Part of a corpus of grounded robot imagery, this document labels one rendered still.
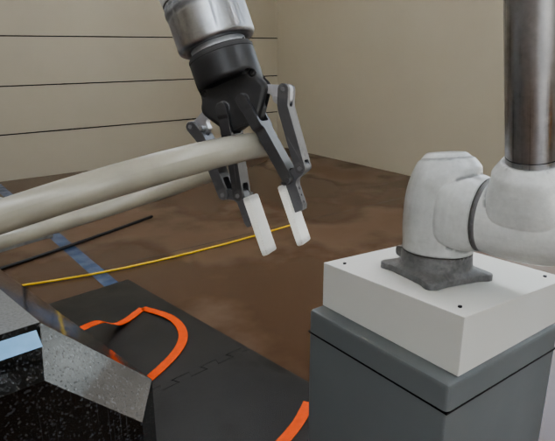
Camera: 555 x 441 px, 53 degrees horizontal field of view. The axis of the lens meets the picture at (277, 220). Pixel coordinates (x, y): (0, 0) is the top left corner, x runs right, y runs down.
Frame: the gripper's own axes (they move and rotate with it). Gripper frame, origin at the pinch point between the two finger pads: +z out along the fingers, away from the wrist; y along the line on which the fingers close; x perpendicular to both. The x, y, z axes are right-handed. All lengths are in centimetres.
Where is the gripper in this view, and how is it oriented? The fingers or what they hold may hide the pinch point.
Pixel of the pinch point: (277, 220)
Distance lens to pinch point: 63.8
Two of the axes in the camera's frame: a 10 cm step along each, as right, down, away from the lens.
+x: -3.5, 1.8, -9.2
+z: 3.2, 9.4, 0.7
